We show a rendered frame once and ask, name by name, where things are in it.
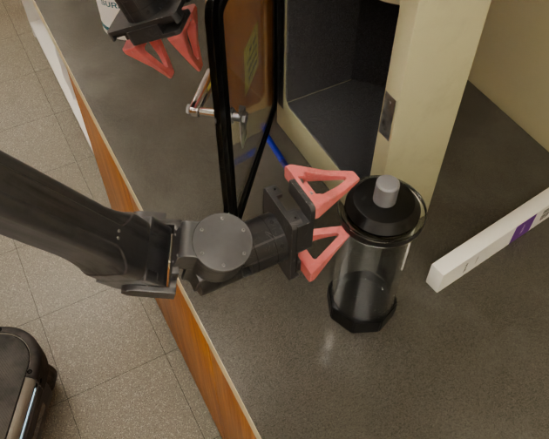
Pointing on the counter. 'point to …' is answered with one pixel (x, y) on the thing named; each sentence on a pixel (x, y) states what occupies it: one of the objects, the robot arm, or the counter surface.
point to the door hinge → (281, 51)
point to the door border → (224, 106)
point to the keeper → (387, 115)
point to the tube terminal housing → (413, 91)
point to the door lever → (201, 98)
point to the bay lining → (337, 43)
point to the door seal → (229, 105)
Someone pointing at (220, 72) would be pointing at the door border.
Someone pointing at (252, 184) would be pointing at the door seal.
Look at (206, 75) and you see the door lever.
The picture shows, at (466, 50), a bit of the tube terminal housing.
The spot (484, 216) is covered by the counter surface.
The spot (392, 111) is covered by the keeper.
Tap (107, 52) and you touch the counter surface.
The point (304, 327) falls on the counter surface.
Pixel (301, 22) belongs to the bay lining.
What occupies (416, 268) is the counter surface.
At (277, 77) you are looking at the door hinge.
